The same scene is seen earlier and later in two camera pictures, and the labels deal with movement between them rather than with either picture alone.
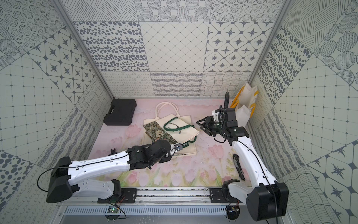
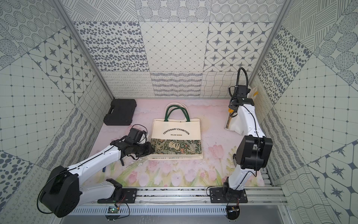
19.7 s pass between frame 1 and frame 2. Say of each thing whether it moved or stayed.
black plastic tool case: stayed
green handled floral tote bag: moved
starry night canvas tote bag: moved
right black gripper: moved
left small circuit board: stayed
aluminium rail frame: stayed
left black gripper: moved
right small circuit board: stayed
